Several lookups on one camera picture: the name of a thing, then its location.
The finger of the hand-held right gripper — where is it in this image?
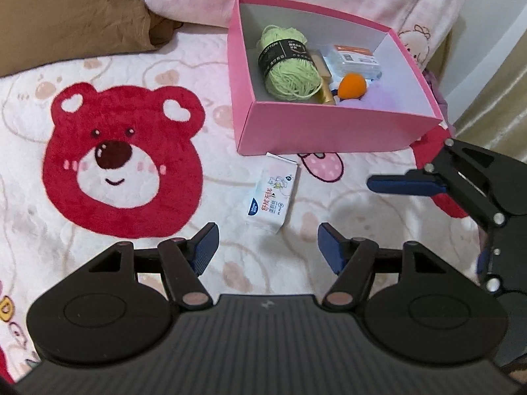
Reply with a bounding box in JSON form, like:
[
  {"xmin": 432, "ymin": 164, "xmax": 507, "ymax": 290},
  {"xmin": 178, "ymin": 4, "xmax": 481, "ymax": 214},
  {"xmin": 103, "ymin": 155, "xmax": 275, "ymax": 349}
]
[
  {"xmin": 368, "ymin": 138, "xmax": 527, "ymax": 227},
  {"xmin": 477, "ymin": 230, "xmax": 507, "ymax": 293}
]

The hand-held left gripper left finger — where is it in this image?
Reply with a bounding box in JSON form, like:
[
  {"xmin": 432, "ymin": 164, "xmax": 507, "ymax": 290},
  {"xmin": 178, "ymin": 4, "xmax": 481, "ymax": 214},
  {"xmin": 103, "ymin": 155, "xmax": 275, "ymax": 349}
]
[{"xmin": 70, "ymin": 222, "xmax": 220, "ymax": 309}]

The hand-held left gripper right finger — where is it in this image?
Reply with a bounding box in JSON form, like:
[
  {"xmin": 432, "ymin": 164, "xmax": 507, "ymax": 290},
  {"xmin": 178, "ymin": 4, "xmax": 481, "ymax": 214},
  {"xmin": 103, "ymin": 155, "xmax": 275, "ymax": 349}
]
[{"xmin": 318, "ymin": 222, "xmax": 462, "ymax": 309}]

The small white tissue packet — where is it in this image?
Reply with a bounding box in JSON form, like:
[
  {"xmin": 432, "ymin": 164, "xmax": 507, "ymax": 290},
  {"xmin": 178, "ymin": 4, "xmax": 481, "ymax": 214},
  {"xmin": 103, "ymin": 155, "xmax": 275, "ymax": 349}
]
[{"xmin": 245, "ymin": 152, "xmax": 301, "ymax": 235}]

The purple plush toy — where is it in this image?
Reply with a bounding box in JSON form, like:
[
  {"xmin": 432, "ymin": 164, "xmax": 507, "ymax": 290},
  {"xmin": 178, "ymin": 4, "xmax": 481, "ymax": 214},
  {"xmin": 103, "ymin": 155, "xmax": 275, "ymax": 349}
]
[{"xmin": 335, "ymin": 82, "xmax": 396, "ymax": 112}]

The pink cardboard box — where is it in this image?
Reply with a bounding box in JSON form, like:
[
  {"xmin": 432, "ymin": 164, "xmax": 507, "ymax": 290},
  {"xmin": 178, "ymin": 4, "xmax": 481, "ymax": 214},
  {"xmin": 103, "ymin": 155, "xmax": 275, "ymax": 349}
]
[{"xmin": 228, "ymin": 0, "xmax": 446, "ymax": 158}]

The orange makeup sponge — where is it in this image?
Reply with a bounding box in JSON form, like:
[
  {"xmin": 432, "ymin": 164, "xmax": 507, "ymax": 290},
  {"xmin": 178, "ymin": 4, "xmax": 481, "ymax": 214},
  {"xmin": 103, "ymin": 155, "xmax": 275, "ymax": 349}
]
[{"xmin": 338, "ymin": 73, "xmax": 368, "ymax": 100}]

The foundation bottle with gold cap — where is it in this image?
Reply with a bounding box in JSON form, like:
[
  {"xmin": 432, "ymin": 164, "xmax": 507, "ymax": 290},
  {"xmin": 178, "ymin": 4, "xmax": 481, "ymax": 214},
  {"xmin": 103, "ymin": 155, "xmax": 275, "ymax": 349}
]
[{"xmin": 311, "ymin": 51, "xmax": 336, "ymax": 105}]

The clear plastic case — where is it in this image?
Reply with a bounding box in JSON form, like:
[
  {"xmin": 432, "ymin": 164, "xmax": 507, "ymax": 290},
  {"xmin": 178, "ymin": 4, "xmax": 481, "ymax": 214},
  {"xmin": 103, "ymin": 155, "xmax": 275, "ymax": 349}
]
[{"xmin": 321, "ymin": 43, "xmax": 381, "ymax": 79}]

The green yarn ball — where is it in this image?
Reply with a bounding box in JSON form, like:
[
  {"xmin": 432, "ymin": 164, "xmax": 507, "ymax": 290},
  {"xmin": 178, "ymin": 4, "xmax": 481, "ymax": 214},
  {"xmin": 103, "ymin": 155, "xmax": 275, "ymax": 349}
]
[{"xmin": 257, "ymin": 24, "xmax": 324, "ymax": 101}]

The purple cloth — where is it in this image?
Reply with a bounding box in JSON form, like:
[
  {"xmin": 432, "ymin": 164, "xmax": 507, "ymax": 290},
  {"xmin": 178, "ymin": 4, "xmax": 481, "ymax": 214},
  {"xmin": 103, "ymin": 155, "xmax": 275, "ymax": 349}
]
[{"xmin": 422, "ymin": 68, "xmax": 456, "ymax": 130}]

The beige striped curtain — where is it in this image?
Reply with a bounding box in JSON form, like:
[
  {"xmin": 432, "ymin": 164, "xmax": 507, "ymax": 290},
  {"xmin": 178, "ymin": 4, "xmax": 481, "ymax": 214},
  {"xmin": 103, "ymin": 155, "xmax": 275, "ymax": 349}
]
[{"xmin": 453, "ymin": 37, "xmax": 527, "ymax": 157}]

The red bear printed blanket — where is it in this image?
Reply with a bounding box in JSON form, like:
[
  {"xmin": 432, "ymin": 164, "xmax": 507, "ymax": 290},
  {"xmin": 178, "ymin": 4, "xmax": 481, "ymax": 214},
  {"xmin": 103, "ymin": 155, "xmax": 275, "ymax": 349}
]
[{"xmin": 0, "ymin": 29, "xmax": 490, "ymax": 383}]

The brown pillow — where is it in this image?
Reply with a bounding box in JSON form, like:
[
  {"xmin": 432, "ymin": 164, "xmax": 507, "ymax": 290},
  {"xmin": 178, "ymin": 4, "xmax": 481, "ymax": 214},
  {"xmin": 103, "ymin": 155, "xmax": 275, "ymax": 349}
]
[{"xmin": 0, "ymin": 0, "xmax": 184, "ymax": 78}]

